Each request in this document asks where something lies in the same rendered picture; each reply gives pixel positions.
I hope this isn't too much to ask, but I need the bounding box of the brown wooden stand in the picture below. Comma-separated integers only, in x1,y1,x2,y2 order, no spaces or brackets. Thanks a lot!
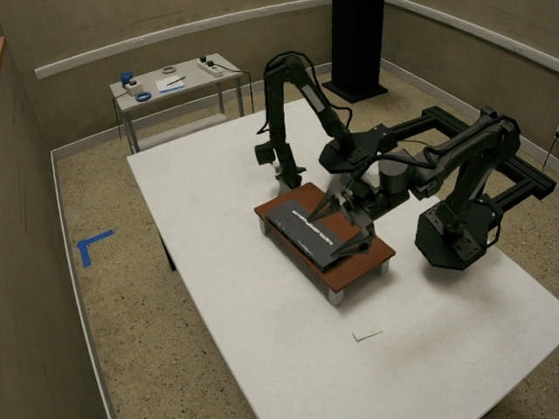
254,182,396,306

